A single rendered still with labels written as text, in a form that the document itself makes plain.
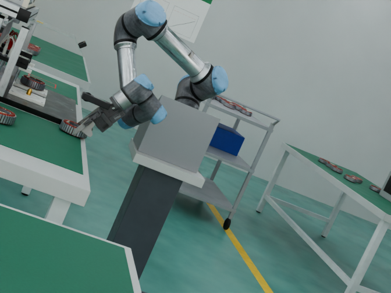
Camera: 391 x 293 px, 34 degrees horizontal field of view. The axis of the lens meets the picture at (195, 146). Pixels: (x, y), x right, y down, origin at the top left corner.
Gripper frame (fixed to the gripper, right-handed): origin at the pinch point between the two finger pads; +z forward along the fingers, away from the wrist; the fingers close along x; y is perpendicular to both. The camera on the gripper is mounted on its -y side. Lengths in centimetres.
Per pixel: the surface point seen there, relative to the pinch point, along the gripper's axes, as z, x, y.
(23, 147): 8, -50, -11
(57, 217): 9, -66, 9
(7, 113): 10.4, -23.9, -21.0
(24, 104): 9.8, 9.1, -18.5
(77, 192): 0, -70, 6
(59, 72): 11, 184, -13
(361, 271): -71, 145, 216
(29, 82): 9, 46, -23
